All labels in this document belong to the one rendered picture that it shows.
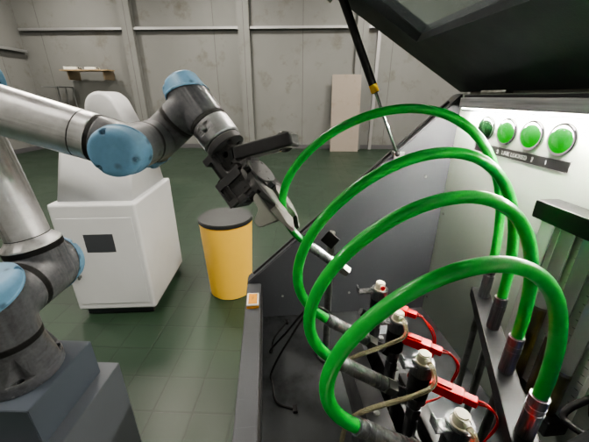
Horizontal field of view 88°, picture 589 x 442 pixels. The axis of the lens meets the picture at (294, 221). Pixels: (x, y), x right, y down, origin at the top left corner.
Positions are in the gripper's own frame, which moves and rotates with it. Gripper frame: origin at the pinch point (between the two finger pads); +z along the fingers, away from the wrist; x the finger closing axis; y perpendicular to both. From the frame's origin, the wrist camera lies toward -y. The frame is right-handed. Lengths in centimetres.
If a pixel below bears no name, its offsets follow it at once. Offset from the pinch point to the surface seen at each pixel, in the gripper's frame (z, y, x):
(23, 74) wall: -853, 593, -545
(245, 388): 19.2, 24.5, 6.9
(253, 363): 17.4, 24.6, 1.4
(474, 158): 8.6, -26.8, 8.4
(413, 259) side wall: 26.3, -7.0, -41.6
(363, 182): 3.0, -15.2, 13.4
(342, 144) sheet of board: -171, 57, -836
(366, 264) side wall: 19.4, 3.6, -36.1
